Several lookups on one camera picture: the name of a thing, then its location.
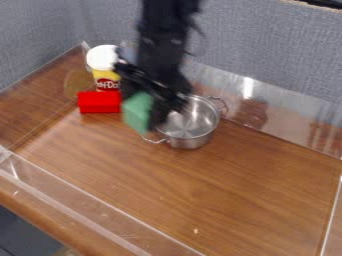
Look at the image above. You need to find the yellow Play-Doh can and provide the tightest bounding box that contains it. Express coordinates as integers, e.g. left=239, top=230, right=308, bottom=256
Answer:
left=86, top=45, right=122, bottom=91

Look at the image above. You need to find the clear acrylic table barrier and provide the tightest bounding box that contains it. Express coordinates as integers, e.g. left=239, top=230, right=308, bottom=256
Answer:
left=0, top=45, right=342, bottom=256

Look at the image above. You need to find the small steel pot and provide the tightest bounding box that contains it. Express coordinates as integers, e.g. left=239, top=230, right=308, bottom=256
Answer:
left=143, top=95, right=229, bottom=150

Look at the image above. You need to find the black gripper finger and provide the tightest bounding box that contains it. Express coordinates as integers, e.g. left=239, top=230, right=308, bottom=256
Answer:
left=121, top=78, right=139, bottom=100
left=149, top=99, right=171, bottom=130

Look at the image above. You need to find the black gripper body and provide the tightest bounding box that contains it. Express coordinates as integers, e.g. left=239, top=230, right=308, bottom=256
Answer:
left=115, top=60, right=193, bottom=112

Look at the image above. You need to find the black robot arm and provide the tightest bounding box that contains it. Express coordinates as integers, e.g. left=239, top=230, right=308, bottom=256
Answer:
left=114, top=0, right=201, bottom=135

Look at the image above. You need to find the green foam block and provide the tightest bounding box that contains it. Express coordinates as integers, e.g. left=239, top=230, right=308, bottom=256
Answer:
left=122, top=92, right=154, bottom=135

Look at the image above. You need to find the red rectangular block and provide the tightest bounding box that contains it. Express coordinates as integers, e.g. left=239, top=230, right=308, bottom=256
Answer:
left=78, top=91, right=122, bottom=113

